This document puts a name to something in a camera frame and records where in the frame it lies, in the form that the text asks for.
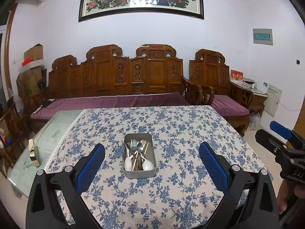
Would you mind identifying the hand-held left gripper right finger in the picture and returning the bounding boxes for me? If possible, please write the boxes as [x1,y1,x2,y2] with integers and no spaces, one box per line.
[199,142,280,229]

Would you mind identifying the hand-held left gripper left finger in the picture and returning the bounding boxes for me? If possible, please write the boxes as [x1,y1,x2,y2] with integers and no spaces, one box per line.
[26,143,106,229]

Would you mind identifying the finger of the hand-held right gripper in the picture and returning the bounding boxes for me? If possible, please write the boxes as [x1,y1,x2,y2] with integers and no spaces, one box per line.
[270,121,305,149]
[255,129,290,157]

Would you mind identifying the small white ceramic spoon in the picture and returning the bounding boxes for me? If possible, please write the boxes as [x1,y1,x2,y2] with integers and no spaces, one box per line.
[124,145,134,171]

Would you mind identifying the metal rectangular tray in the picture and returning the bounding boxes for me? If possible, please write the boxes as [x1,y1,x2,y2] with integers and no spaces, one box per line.
[121,133,157,179]

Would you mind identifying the large white ceramic spoon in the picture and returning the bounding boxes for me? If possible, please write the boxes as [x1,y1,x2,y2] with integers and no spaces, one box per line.
[142,151,155,171]

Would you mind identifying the person's right hand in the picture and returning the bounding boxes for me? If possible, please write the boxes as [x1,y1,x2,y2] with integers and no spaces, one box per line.
[278,181,298,216]

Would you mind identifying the clear plastic bag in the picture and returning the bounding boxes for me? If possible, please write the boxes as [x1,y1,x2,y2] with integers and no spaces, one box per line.
[249,112,261,130]

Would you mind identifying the wooden side table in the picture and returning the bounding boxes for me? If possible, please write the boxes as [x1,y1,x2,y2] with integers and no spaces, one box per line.
[230,81,268,117]

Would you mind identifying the white box device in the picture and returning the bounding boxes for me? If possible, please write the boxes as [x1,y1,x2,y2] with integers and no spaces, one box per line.
[254,81,270,93]

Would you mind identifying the blue floral tablecloth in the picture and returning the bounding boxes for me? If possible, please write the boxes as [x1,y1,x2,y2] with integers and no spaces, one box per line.
[44,105,274,229]

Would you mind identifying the purple armchair cushion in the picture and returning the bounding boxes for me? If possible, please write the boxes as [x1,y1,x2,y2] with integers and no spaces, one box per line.
[211,94,250,117]

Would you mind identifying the small cream box on glass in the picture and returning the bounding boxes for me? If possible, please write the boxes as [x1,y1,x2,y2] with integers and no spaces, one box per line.
[28,138,41,167]

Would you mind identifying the purple sofa cushion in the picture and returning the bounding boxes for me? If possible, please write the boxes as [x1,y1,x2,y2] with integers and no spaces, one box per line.
[30,92,190,120]

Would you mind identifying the red desk calendar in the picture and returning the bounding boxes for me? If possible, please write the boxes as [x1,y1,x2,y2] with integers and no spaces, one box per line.
[230,70,243,83]

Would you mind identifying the wooden side chair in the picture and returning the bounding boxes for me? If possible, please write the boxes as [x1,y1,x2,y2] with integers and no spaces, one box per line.
[0,95,41,170]

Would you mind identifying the carved wooden armchair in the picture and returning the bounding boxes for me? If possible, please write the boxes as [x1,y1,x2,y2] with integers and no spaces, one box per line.
[189,49,254,137]

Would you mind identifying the black standing fan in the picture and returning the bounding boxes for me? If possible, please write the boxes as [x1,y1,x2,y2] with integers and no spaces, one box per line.
[37,79,55,108]

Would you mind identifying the large cardboard box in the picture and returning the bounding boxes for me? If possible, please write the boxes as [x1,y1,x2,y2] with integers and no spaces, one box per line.
[16,65,47,101]

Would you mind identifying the carved wooden sofa bench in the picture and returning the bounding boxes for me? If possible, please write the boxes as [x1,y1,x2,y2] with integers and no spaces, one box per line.
[30,44,203,134]

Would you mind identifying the small cardboard box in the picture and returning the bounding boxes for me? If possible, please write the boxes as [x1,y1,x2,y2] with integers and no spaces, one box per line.
[24,44,44,62]

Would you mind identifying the white cable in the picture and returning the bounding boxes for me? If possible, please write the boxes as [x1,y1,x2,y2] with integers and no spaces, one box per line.
[278,101,301,111]

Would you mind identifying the white wall panel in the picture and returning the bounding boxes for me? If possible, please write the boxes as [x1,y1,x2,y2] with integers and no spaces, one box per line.
[263,84,283,117]

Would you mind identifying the wall electrical panel box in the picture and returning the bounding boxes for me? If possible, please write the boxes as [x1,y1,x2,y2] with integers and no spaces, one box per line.
[253,28,273,46]

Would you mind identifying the wooden door frame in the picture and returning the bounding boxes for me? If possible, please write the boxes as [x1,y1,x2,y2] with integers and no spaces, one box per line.
[3,3,18,96]

